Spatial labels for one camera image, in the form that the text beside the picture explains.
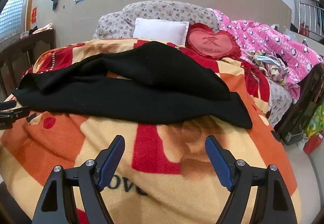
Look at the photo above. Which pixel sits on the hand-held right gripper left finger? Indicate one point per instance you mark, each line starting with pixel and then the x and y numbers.
pixel 112 160

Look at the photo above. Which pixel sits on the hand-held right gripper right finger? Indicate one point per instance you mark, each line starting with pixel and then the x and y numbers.
pixel 219 163

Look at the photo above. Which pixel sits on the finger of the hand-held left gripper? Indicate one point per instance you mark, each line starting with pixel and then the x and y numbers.
pixel 7 105
pixel 19 113

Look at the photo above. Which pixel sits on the black pants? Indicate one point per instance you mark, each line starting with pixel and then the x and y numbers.
pixel 141 87

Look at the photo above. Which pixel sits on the orange red printed blanket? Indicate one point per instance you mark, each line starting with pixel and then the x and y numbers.
pixel 164 175

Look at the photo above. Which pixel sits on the dark wooden table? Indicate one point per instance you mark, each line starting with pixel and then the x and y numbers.
pixel 22 49

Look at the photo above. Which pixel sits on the pink cloth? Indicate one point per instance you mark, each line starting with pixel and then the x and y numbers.
pixel 44 28

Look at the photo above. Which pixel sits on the floral bed sheet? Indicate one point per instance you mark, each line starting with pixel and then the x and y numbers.
pixel 279 102

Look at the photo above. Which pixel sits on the glass block window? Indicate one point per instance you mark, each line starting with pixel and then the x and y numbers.
pixel 12 11

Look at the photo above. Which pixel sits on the small red paper sticker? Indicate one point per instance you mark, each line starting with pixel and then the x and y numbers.
pixel 34 14

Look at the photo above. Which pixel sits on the red bag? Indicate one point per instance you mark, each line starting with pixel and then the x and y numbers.
pixel 313 144

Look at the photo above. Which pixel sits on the green bag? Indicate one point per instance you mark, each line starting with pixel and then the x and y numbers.
pixel 316 122

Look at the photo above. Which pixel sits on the colourful cloth bundle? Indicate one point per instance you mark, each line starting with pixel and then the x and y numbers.
pixel 270 67

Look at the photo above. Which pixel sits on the red heart cushion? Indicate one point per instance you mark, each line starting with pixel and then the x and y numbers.
pixel 211 41

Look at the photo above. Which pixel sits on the pink printed quilt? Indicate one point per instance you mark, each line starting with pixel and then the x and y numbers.
pixel 263 39

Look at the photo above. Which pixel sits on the white pillow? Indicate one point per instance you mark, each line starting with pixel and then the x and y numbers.
pixel 159 30

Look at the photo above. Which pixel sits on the metal railing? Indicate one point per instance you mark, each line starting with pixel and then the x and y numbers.
pixel 307 16

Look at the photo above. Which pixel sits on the dark wooden bed frame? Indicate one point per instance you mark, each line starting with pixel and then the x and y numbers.
pixel 303 102

